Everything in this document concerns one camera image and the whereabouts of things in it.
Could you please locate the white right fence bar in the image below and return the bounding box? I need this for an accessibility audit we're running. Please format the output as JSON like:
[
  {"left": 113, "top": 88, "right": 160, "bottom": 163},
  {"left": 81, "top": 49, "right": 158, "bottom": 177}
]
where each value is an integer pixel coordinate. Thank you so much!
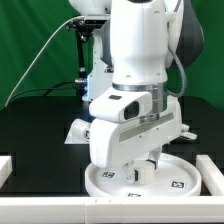
[{"left": 196, "top": 155, "right": 224, "bottom": 196}]

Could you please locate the white fence bar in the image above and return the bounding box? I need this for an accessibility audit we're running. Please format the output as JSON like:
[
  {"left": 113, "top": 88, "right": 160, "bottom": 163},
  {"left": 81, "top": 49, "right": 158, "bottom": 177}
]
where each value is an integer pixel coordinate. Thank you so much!
[
  {"left": 196, "top": 155, "right": 224, "bottom": 196},
  {"left": 0, "top": 196, "right": 224, "bottom": 224},
  {"left": 0, "top": 156, "right": 12, "bottom": 188}
]

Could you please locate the white front fence bar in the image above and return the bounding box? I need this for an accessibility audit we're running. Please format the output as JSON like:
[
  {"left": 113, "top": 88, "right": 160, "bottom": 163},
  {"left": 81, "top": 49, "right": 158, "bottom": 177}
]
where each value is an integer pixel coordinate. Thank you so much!
[{"left": 0, "top": 196, "right": 224, "bottom": 224}]

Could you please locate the white marker sheet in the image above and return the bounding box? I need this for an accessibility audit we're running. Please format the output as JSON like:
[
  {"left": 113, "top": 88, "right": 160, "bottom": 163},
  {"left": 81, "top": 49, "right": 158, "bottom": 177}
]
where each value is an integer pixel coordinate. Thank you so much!
[{"left": 65, "top": 128, "right": 89, "bottom": 144}]

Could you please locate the white round table top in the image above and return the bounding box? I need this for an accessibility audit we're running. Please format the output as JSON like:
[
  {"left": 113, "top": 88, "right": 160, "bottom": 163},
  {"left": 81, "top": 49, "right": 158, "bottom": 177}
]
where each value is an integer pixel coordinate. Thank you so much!
[{"left": 85, "top": 153, "right": 202, "bottom": 198}]

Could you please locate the white table base piece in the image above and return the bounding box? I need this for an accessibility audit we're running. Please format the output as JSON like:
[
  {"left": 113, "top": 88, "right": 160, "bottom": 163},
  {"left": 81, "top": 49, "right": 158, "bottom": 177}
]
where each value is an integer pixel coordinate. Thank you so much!
[{"left": 180, "top": 124, "right": 197, "bottom": 140}]

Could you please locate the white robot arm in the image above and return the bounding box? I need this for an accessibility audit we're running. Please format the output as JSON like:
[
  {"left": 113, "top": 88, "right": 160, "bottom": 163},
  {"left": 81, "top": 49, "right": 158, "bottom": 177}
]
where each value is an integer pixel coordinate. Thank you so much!
[{"left": 69, "top": 0, "right": 196, "bottom": 182}]

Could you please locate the grey ribbed arm hose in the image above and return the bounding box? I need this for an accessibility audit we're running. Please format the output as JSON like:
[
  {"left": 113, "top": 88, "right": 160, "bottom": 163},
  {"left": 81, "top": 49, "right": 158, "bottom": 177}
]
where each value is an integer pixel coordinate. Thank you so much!
[{"left": 166, "top": 43, "right": 186, "bottom": 98}]

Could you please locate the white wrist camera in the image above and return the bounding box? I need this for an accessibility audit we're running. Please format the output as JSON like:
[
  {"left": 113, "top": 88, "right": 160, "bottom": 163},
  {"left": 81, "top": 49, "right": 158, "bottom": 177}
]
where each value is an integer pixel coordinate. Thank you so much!
[{"left": 89, "top": 88, "right": 152, "bottom": 123}]

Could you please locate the grey cable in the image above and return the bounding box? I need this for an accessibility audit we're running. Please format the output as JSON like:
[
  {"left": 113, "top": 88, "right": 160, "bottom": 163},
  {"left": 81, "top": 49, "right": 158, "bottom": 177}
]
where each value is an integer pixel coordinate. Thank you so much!
[{"left": 4, "top": 14, "right": 85, "bottom": 108}]

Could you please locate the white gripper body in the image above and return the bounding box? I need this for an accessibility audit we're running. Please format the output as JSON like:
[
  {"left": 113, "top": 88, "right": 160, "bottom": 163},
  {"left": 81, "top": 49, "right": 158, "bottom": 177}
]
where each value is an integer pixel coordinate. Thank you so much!
[{"left": 89, "top": 99, "right": 184, "bottom": 169}]

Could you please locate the white left fence bar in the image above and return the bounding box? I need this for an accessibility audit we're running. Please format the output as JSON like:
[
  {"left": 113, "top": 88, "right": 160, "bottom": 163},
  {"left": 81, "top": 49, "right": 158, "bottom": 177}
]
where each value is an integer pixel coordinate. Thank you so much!
[{"left": 0, "top": 156, "right": 12, "bottom": 188}]

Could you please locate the black cable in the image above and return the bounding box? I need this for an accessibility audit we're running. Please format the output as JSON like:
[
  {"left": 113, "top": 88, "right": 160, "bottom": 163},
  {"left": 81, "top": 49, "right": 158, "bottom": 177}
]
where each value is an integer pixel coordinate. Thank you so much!
[{"left": 6, "top": 79, "right": 88, "bottom": 108}]

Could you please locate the black camera stand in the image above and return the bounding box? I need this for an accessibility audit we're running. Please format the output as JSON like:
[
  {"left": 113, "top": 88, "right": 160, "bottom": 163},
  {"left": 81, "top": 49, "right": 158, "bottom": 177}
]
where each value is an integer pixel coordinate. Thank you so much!
[{"left": 65, "top": 16, "right": 106, "bottom": 85}]

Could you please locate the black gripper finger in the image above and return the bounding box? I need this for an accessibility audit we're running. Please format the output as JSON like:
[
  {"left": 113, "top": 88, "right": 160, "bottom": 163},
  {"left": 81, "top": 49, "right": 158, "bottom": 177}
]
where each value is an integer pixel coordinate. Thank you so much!
[
  {"left": 126, "top": 163, "right": 135, "bottom": 182},
  {"left": 148, "top": 147, "right": 162, "bottom": 166}
]

